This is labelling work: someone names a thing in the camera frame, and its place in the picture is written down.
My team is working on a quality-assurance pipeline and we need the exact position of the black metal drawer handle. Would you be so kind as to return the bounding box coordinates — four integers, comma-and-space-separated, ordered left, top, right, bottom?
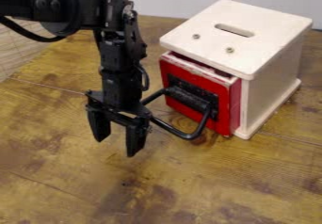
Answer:
141, 73, 221, 141

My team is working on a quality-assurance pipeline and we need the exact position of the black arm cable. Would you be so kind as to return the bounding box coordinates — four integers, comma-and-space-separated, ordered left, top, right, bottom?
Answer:
0, 15, 151, 92

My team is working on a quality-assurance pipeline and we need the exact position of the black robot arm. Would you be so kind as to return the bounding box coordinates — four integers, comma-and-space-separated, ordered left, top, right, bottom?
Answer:
0, 0, 151, 157

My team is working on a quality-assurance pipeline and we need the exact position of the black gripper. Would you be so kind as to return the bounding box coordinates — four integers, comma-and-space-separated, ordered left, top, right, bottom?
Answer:
86, 66, 151, 157

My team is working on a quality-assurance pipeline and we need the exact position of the red drawer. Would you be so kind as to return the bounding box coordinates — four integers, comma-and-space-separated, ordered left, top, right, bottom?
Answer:
161, 51, 242, 136

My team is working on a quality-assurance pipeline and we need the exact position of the white wooden drawer box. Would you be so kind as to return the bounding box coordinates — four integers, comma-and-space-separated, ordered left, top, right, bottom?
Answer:
161, 0, 312, 139

